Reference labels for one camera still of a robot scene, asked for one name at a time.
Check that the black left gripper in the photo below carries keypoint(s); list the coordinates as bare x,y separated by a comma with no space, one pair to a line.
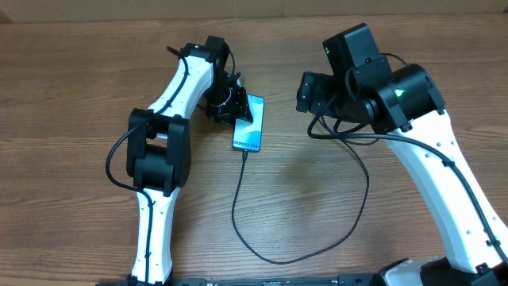
239,107

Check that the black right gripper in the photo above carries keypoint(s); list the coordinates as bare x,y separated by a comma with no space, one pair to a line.
309,94

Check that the black smartphone blue screen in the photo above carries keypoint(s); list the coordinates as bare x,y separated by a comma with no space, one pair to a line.
248,135

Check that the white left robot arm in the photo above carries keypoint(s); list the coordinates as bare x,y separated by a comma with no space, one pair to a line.
159,147

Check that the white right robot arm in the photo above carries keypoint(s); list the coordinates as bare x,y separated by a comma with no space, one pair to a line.
405,109

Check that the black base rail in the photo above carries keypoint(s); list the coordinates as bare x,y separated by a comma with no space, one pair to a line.
356,279

